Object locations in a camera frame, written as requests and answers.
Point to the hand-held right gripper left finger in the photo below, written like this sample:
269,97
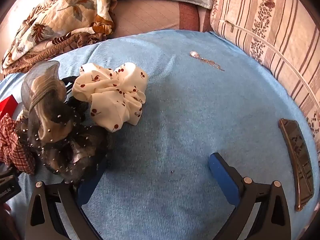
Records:
86,188

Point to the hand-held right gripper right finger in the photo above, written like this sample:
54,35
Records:
222,177

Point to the red plaid scrunchie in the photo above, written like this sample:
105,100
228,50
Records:
12,145

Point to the brown mesh beaded hair bow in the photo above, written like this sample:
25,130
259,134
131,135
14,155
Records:
50,120

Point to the red box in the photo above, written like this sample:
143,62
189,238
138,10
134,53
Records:
6,106

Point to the white cherry print scrunchie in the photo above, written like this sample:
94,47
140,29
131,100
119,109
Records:
112,95

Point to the light blue towel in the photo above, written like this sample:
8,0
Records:
187,117

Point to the brown patterned hair barrette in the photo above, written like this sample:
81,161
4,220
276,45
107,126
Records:
297,160

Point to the striped floral pillow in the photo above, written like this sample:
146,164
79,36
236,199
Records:
275,30

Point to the leaf print quilt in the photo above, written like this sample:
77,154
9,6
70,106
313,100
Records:
62,17

